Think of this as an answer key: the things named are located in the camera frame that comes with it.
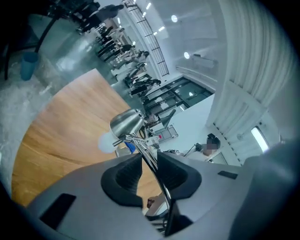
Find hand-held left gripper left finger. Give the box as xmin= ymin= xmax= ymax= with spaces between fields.
xmin=28 ymin=153 xmax=166 ymax=240

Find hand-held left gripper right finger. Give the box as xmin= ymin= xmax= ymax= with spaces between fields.
xmin=157 ymin=151 xmax=246 ymax=237

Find blue cloth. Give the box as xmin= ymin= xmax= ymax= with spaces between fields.
xmin=125 ymin=141 xmax=137 ymax=155

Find long ceiling light panel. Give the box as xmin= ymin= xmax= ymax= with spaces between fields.
xmin=250 ymin=126 xmax=270 ymax=150

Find folding hand cart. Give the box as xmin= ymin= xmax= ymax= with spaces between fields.
xmin=155 ymin=125 xmax=179 ymax=142

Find clear water bottle red label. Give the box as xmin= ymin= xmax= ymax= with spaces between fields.
xmin=149 ymin=134 xmax=163 ymax=148

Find black cone-shaped stand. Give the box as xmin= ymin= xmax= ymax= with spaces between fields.
xmin=160 ymin=108 xmax=177 ymax=129

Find blue plastic cup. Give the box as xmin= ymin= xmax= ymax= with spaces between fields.
xmin=20 ymin=52 xmax=39 ymax=82

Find black balcony railing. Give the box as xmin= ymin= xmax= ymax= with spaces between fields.
xmin=123 ymin=0 xmax=170 ymax=76

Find glass doors with dark frame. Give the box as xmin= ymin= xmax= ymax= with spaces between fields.
xmin=142 ymin=78 xmax=214 ymax=116

